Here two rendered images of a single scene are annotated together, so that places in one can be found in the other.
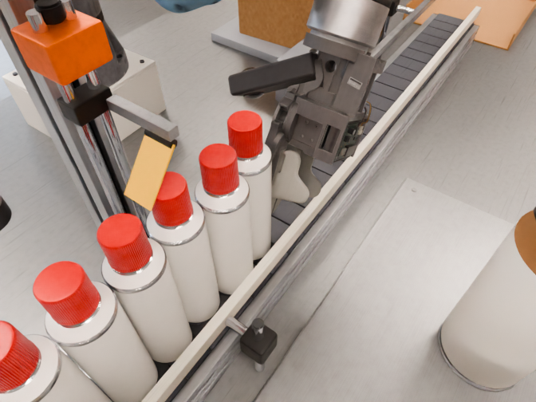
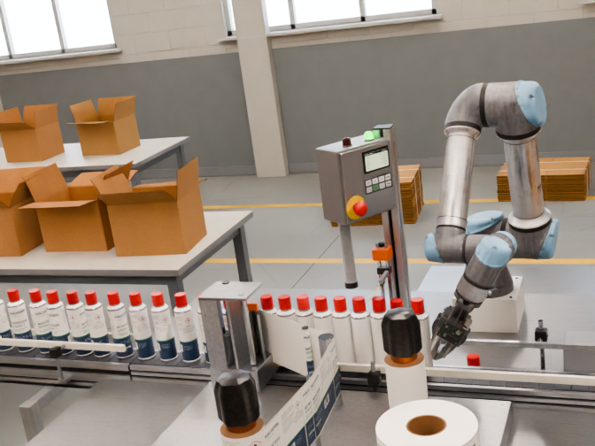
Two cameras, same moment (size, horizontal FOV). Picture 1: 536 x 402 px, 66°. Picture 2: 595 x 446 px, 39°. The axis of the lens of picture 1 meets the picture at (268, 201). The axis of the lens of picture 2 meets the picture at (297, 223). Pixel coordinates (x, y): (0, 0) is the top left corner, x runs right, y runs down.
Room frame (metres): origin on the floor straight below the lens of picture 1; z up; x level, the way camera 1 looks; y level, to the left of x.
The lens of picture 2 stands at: (-0.37, -1.83, 1.92)
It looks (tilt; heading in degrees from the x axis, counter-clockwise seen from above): 17 degrees down; 78
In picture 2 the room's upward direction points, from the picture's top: 8 degrees counter-clockwise
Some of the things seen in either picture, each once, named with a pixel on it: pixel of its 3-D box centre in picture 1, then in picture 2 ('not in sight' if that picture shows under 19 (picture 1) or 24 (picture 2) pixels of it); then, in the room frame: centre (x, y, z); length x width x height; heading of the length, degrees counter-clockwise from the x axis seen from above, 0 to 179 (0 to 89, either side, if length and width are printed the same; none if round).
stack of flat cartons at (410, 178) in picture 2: not in sight; (376, 195); (1.55, 4.12, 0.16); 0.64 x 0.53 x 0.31; 150
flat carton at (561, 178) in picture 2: not in sight; (544, 179); (2.82, 3.85, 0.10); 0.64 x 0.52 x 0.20; 143
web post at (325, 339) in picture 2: not in sight; (330, 371); (0.05, -0.03, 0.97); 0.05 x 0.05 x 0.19
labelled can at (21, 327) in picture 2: not in sight; (19, 319); (-0.73, 0.75, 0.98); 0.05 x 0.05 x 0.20
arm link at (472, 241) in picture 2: not in sight; (490, 249); (0.50, -0.01, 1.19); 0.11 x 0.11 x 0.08; 49
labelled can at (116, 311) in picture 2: not in sight; (119, 324); (-0.43, 0.54, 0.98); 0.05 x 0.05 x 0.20
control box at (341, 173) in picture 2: not in sight; (357, 179); (0.23, 0.17, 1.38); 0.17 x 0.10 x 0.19; 20
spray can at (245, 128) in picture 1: (248, 193); (420, 335); (0.31, 0.02, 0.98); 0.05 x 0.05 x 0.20
